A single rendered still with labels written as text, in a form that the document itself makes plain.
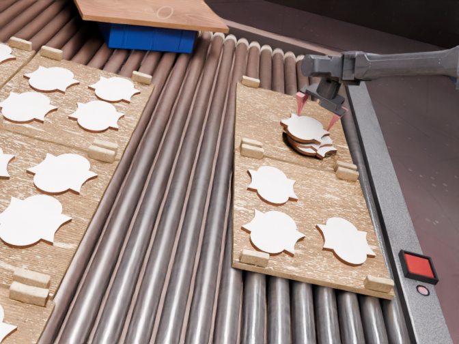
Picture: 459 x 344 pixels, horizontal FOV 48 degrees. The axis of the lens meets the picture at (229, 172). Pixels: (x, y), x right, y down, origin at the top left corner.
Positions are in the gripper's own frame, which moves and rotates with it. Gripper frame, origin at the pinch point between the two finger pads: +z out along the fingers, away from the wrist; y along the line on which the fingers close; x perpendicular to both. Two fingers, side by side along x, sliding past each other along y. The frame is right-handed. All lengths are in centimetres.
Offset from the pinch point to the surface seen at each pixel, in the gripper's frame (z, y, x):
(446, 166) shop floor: 103, 51, 233
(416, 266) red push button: 5, 42, -29
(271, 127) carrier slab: 6.0, -9.7, -5.1
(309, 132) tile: 0.2, 1.8, -7.1
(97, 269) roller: 6, -8, -79
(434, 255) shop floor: 101, 65, 121
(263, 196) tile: 4.0, 4.6, -37.9
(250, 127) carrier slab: 5.9, -14.1, -10.6
